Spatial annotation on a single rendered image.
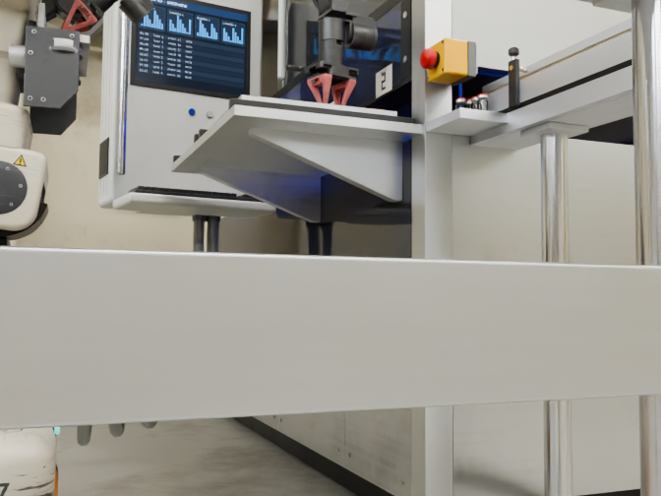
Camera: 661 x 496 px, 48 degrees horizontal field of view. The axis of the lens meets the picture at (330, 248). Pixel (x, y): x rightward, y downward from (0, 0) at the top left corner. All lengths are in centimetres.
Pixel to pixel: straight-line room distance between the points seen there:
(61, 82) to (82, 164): 338
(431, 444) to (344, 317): 100
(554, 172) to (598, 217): 37
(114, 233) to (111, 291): 444
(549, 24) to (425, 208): 54
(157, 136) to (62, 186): 254
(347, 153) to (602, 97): 55
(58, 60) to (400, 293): 113
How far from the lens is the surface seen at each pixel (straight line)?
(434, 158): 156
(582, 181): 177
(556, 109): 139
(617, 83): 128
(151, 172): 238
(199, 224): 251
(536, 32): 178
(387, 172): 161
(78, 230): 490
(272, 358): 55
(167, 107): 244
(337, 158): 157
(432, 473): 157
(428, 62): 152
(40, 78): 159
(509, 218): 164
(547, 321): 67
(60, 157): 493
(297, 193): 206
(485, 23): 170
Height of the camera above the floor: 52
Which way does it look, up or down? 4 degrees up
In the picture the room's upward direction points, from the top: straight up
